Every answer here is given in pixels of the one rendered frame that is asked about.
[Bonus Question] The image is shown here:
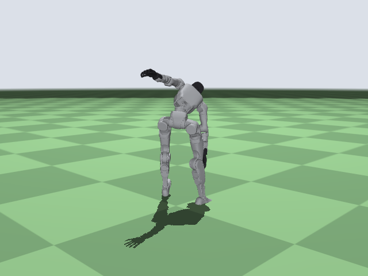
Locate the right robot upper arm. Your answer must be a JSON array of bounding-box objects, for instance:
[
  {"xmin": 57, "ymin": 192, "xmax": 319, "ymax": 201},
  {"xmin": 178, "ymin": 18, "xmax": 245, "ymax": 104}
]
[{"xmin": 197, "ymin": 101, "xmax": 208, "ymax": 132}]

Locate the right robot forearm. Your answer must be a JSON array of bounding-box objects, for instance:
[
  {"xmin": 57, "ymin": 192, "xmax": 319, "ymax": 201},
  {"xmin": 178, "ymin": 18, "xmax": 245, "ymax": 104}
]
[{"xmin": 201, "ymin": 131, "xmax": 209, "ymax": 151}]

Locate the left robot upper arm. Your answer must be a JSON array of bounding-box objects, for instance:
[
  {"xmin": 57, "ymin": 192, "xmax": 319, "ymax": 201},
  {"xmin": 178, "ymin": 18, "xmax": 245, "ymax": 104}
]
[{"xmin": 164, "ymin": 78, "xmax": 185, "ymax": 90}]

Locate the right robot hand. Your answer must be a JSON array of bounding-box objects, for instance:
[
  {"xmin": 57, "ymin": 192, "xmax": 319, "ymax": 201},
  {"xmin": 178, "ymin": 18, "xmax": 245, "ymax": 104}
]
[{"xmin": 203, "ymin": 148, "xmax": 207, "ymax": 168}]

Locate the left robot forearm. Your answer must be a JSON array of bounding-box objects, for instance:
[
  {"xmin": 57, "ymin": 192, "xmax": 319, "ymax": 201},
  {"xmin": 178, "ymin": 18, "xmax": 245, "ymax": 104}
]
[{"xmin": 156, "ymin": 74, "xmax": 171, "ymax": 84}]

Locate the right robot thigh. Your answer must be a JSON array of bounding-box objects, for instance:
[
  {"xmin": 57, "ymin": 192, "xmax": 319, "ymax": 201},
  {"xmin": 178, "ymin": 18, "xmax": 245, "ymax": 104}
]
[{"xmin": 185, "ymin": 119, "xmax": 204, "ymax": 170}]

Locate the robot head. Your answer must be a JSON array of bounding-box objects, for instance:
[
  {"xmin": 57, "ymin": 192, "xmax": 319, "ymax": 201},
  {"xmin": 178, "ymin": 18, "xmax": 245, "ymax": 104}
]
[{"xmin": 192, "ymin": 82, "xmax": 204, "ymax": 93}]

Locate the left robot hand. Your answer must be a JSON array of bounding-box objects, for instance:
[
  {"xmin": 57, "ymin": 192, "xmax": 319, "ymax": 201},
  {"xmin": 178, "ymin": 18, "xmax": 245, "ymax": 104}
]
[{"xmin": 140, "ymin": 69, "xmax": 163, "ymax": 80}]

